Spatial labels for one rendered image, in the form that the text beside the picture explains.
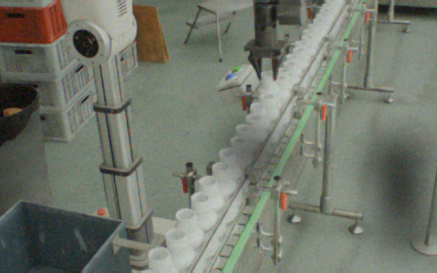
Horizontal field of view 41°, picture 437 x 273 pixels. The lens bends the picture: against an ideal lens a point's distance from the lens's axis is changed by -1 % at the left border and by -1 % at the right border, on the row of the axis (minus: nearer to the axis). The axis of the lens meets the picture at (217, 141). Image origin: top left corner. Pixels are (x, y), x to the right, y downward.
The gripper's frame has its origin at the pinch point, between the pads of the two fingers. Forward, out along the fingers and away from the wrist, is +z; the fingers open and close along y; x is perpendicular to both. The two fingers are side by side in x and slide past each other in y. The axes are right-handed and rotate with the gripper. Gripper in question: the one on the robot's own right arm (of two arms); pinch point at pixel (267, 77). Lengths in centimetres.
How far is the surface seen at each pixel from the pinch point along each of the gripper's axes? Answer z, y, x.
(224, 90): 10.4, -17.2, 12.0
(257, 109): 4.6, 0.0, -10.1
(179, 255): 7, 2, -65
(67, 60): 63, -175, 152
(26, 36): 42, -188, 134
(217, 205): 7.8, 2.9, -47.8
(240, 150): 4.9, 2.1, -30.3
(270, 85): 1.9, 1.1, -1.3
